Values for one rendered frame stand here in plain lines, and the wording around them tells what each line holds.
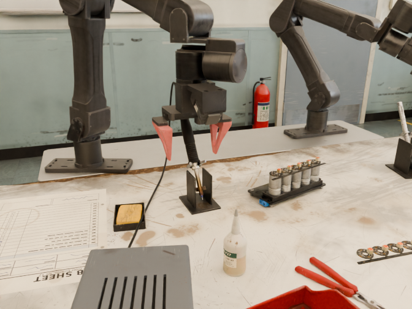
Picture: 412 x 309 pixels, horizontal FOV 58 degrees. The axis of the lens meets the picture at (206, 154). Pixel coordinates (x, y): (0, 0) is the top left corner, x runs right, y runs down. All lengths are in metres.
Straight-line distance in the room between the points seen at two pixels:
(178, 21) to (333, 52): 3.34
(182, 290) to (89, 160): 0.58
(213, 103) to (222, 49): 0.09
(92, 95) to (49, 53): 2.36
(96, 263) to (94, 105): 0.49
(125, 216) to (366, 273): 0.40
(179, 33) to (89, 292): 0.43
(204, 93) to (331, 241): 0.32
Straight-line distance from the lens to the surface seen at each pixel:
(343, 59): 4.03
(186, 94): 0.66
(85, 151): 0.91
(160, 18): 0.68
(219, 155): 0.99
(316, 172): 0.81
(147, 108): 3.31
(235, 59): 0.63
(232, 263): 0.54
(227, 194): 0.78
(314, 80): 1.17
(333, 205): 0.77
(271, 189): 0.73
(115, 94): 3.25
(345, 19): 1.12
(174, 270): 0.41
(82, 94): 0.86
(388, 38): 1.09
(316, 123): 1.19
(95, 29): 0.83
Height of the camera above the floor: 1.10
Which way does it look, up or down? 21 degrees down
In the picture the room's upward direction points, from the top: straight up
